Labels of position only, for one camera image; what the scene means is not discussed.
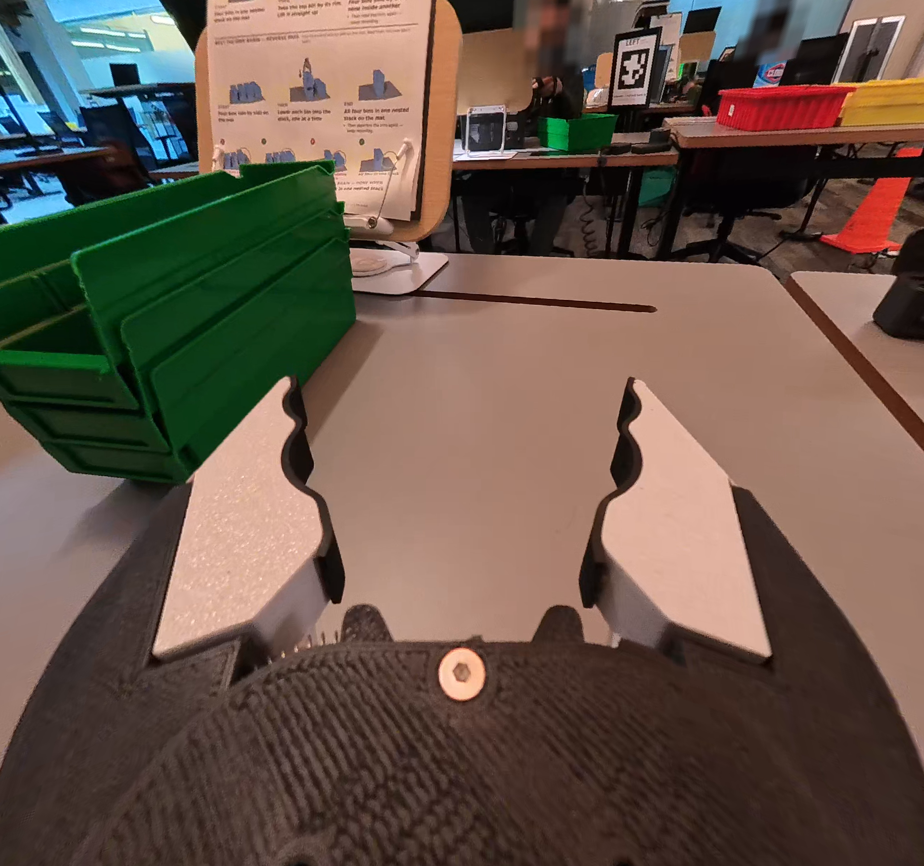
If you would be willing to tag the printed instruction sheet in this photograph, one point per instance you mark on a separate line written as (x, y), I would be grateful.
(318, 58)

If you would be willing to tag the red plastic bin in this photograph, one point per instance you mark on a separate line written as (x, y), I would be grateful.
(787, 111)

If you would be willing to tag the yellow plastic bin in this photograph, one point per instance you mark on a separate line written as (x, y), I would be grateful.
(884, 104)

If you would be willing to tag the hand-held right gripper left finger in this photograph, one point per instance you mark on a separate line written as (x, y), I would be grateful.
(231, 563)

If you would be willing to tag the grey monitor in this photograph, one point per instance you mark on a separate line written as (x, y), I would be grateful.
(871, 50)

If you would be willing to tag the black office chair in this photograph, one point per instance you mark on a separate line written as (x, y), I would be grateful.
(729, 195)

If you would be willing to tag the printed tag sign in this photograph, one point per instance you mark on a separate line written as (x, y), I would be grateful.
(635, 69)

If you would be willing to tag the teal bag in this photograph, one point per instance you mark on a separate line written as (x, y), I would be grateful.
(654, 187)

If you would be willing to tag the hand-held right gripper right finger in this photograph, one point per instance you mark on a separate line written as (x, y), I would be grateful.
(686, 563)

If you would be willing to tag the orange traffic cone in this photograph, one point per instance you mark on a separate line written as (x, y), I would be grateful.
(874, 216)

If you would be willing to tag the black charger box with display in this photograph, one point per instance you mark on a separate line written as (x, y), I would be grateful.
(903, 296)

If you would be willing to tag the clear box white frame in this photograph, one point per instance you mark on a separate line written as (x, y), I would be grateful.
(485, 133)

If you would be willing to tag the wooden-top table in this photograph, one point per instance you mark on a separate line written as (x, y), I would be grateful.
(578, 159)
(751, 137)

